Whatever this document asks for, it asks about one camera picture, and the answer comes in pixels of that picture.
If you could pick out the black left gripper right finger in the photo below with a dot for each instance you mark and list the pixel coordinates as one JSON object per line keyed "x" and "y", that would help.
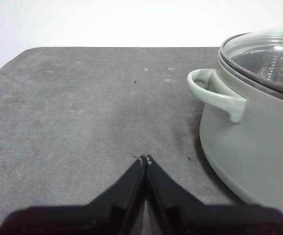
{"x": 205, "y": 218}

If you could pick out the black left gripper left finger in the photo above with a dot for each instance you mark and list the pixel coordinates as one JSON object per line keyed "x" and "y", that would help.
{"x": 95, "y": 215}

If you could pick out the glass lid with green knob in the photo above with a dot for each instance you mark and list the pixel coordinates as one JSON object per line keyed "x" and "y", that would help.
{"x": 266, "y": 56}

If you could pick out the pale green electric steamer pot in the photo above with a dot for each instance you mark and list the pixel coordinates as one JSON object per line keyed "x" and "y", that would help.
{"x": 249, "y": 147}

